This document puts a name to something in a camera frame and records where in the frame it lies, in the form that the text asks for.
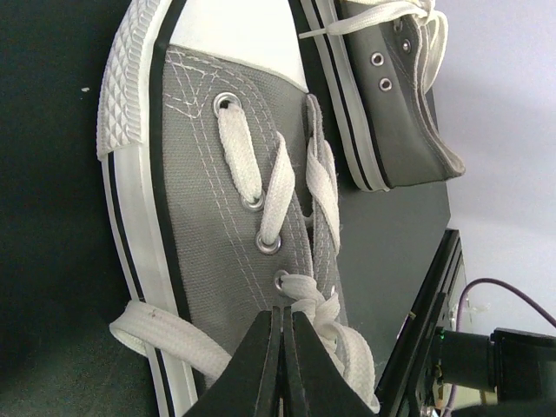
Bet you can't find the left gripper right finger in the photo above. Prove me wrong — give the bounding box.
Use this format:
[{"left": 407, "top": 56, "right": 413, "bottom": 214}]
[{"left": 284, "top": 307, "right": 374, "bottom": 417}]

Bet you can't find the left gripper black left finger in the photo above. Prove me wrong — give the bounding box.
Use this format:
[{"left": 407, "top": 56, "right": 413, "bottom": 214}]
[{"left": 185, "top": 307, "right": 282, "bottom": 417}]

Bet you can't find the grey sneaker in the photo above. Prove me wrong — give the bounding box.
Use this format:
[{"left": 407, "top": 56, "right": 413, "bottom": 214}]
[
  {"left": 96, "top": 1, "right": 381, "bottom": 416},
  {"left": 299, "top": 1, "right": 466, "bottom": 192}
]

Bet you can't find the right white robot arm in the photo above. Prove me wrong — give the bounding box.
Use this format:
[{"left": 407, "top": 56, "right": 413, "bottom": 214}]
[{"left": 432, "top": 328, "right": 555, "bottom": 402}]

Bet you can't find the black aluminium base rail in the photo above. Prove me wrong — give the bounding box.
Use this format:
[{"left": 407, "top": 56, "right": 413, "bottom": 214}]
[{"left": 375, "top": 229, "right": 463, "bottom": 416}]

